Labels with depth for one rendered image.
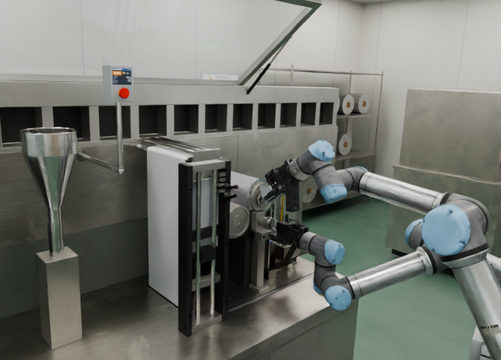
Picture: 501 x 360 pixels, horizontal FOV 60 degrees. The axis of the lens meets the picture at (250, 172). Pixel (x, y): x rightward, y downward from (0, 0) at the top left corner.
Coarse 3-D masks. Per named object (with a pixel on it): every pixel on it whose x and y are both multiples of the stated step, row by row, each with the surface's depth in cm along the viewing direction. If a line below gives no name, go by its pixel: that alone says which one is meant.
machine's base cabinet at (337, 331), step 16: (352, 304) 172; (320, 320) 158; (336, 320) 165; (352, 320) 173; (304, 336) 152; (320, 336) 159; (336, 336) 167; (352, 336) 176; (272, 352) 141; (288, 352) 147; (304, 352) 154; (320, 352) 161; (336, 352) 170; (352, 352) 179
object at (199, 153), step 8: (152, 144) 156; (160, 144) 151; (168, 144) 149; (176, 144) 151; (184, 144) 153; (176, 152) 144; (184, 152) 141; (192, 152) 137; (200, 152) 136; (208, 152) 138; (216, 152) 141; (200, 160) 137
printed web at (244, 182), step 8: (192, 160) 147; (232, 176) 171; (240, 176) 169; (248, 176) 169; (232, 184) 167; (240, 184) 164; (248, 184) 162; (232, 192) 166; (240, 192) 163; (232, 200) 167; (240, 200) 163
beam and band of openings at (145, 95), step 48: (0, 96) 127; (48, 96) 137; (96, 96) 147; (144, 96) 159; (192, 96) 173; (240, 96) 190; (288, 96) 211; (336, 96) 237; (0, 144) 130; (96, 144) 150
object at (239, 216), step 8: (232, 208) 154; (240, 208) 157; (232, 216) 155; (240, 216) 157; (248, 216) 160; (232, 224) 156; (240, 224) 158; (248, 224) 161; (232, 232) 156; (240, 232) 159
